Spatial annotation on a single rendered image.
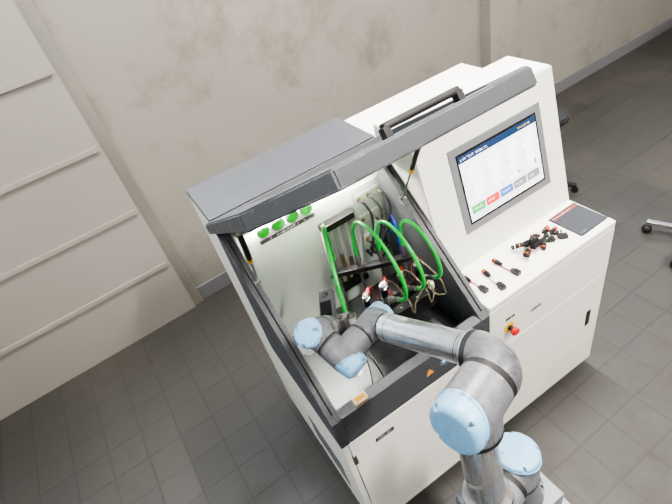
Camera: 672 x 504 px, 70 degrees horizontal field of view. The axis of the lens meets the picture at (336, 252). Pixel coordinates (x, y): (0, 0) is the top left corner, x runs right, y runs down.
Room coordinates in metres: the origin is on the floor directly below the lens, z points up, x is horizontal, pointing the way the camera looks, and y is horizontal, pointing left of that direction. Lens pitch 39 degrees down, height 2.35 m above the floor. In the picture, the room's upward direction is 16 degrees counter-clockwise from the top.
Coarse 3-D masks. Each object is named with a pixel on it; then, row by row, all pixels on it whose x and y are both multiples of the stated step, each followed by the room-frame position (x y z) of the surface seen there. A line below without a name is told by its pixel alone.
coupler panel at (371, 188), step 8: (376, 176) 1.59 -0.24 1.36; (360, 184) 1.57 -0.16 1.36; (368, 184) 1.58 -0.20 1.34; (376, 184) 1.59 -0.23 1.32; (352, 192) 1.55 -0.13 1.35; (360, 192) 1.56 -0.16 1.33; (368, 192) 1.58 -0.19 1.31; (376, 192) 1.59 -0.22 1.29; (360, 200) 1.54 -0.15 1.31; (368, 200) 1.57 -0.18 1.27; (360, 208) 1.56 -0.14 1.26; (376, 208) 1.58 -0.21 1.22; (360, 216) 1.55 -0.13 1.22; (368, 216) 1.57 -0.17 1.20; (376, 216) 1.55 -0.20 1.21; (384, 216) 1.59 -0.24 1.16; (368, 224) 1.56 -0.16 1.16; (384, 224) 1.59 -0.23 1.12; (360, 232) 1.55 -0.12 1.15; (368, 232) 1.56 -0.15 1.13; (368, 240) 1.54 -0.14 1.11
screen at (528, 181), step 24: (504, 120) 1.58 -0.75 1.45; (528, 120) 1.61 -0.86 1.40; (480, 144) 1.52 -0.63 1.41; (504, 144) 1.55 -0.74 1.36; (528, 144) 1.58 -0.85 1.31; (456, 168) 1.46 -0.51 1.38; (480, 168) 1.49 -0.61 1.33; (504, 168) 1.52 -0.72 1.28; (528, 168) 1.55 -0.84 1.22; (456, 192) 1.44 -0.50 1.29; (480, 192) 1.46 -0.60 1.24; (504, 192) 1.49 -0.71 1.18; (528, 192) 1.52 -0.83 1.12; (480, 216) 1.43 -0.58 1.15
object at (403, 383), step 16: (464, 320) 1.12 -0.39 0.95; (480, 320) 1.10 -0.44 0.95; (400, 368) 1.00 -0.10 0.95; (416, 368) 0.99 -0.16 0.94; (448, 368) 1.04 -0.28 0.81; (384, 384) 0.95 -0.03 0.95; (400, 384) 0.96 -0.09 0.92; (416, 384) 0.98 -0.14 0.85; (368, 400) 0.91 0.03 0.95; (384, 400) 0.93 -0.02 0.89; (400, 400) 0.95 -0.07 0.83; (352, 416) 0.89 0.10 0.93; (368, 416) 0.91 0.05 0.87; (384, 416) 0.93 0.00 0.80; (352, 432) 0.88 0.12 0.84
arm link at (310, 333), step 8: (304, 320) 0.85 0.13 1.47; (312, 320) 0.85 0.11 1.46; (320, 320) 0.87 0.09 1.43; (328, 320) 0.89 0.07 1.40; (296, 328) 0.84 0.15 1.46; (304, 328) 0.83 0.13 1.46; (312, 328) 0.82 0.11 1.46; (320, 328) 0.83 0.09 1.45; (328, 328) 0.84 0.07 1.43; (296, 336) 0.83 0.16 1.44; (304, 336) 0.82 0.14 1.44; (312, 336) 0.81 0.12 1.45; (320, 336) 0.81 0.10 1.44; (304, 344) 0.81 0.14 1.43; (312, 344) 0.80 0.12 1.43; (320, 344) 0.80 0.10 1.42
